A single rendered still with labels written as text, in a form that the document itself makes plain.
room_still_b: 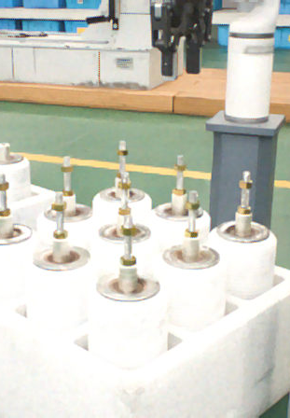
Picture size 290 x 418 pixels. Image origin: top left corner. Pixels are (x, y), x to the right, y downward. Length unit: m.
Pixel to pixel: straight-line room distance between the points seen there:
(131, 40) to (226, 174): 1.77
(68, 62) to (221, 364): 2.47
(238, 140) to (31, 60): 2.00
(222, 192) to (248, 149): 0.11
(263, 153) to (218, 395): 0.66
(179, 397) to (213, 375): 0.07
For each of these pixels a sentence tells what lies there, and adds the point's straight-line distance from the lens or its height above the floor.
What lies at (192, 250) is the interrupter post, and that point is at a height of 0.27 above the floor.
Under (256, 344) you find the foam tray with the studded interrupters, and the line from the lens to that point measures 0.93.
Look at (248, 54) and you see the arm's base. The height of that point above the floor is 0.44.
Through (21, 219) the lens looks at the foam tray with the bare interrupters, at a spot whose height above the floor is 0.15.
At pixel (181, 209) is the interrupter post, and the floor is 0.26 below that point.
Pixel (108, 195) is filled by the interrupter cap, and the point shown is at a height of 0.25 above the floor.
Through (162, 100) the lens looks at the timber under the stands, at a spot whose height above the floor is 0.06.
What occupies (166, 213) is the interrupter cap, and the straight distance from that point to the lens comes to 1.02.
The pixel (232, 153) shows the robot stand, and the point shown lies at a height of 0.24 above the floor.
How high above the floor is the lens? 0.60
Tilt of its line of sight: 20 degrees down
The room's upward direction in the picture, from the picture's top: straight up
